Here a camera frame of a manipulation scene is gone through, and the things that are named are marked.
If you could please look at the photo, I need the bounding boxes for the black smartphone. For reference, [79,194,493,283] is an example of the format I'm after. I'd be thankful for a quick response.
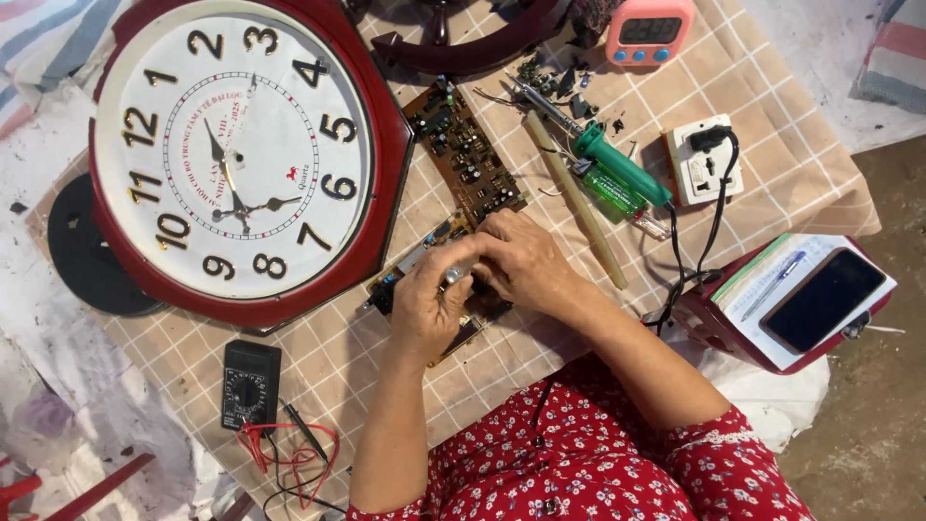
[759,247,888,356]

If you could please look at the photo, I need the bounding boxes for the red plastic chair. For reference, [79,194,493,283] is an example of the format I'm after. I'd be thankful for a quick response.
[0,452,157,521]

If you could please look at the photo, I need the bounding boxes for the red multimeter lead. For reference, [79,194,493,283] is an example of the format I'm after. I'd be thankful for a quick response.
[234,420,341,512]

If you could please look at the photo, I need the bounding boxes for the black soldering iron cable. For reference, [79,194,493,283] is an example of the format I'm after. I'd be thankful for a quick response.
[641,201,724,337]

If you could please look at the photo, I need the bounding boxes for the beige checked tablecloth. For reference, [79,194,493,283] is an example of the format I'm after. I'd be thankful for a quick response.
[25,0,883,521]

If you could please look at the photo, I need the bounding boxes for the green transparent tester screwdriver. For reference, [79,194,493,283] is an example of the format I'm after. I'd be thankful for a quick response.
[569,159,671,241]

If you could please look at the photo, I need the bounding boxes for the black plug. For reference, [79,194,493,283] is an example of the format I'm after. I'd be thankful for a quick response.
[687,125,735,153]

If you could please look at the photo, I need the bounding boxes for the red floral dress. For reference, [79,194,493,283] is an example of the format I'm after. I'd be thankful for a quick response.
[346,353,816,521]

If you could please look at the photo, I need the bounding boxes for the pink digital timer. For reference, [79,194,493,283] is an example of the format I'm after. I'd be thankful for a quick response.
[605,0,696,68]

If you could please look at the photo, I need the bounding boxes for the person's right hand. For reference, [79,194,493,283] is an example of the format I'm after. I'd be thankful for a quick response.
[470,209,588,320]

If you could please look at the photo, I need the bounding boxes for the black multimeter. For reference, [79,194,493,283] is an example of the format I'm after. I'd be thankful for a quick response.
[220,339,283,436]

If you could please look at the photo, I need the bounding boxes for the blue pen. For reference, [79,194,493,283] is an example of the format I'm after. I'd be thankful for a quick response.
[740,250,808,323]

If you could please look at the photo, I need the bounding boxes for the brown circuit board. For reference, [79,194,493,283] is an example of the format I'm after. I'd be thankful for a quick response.
[401,78,529,230]

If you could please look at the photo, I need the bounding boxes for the black plug cable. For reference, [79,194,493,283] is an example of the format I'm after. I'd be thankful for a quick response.
[691,129,742,287]

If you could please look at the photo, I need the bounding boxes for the black round disc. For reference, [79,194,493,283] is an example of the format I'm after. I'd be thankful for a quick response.
[47,172,169,318]

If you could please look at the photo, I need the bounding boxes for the red octagonal wall clock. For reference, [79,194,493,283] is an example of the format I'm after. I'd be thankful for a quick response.
[87,0,415,332]

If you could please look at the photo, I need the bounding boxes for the green handled soldering iron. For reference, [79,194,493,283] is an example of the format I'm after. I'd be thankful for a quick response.
[505,71,674,211]

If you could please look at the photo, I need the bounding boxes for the beige stick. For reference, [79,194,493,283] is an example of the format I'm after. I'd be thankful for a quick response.
[524,109,629,291]

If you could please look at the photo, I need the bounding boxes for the striped cloth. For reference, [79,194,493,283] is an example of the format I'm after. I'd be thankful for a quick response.
[0,0,137,140]

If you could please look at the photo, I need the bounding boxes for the dark red wooden clock frame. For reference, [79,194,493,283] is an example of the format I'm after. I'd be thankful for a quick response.
[346,0,574,78]

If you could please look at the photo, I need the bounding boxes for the black multimeter probe lead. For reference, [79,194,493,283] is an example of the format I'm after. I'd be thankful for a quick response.
[260,399,350,521]

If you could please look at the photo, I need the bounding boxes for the person's left hand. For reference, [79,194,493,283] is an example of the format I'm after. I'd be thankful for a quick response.
[389,253,483,365]

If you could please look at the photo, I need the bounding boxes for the white power socket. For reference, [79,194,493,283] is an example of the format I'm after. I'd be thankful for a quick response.
[663,113,745,208]

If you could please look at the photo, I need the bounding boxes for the white plastic bag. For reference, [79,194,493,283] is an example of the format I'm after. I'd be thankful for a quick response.
[650,322,833,454]

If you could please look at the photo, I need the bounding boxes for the heap of small electronic parts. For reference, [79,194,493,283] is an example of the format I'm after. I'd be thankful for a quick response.
[515,52,627,137]

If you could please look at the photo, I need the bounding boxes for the dark patterned cloth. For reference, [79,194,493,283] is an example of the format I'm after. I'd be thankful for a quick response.
[566,0,627,49]

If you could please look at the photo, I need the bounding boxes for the white lined notebook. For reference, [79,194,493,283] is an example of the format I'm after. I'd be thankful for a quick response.
[711,232,899,371]

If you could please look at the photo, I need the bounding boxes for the yellow circuit board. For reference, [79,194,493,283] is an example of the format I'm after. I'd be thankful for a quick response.
[360,209,516,368]

